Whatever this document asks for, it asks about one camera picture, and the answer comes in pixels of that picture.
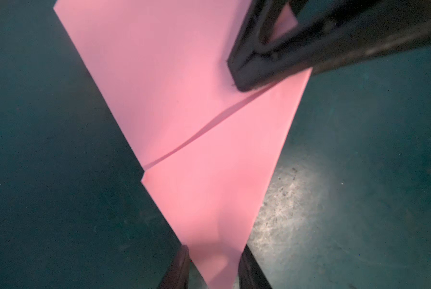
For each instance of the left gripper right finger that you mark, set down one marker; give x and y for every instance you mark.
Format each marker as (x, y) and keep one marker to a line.
(250, 274)

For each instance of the pink square paper sheet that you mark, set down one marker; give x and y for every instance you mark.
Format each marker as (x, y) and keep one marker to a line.
(208, 151)

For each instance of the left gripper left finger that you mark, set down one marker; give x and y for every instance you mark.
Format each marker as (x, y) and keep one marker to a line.
(177, 275)

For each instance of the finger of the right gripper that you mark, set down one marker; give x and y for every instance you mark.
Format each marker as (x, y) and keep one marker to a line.
(347, 32)

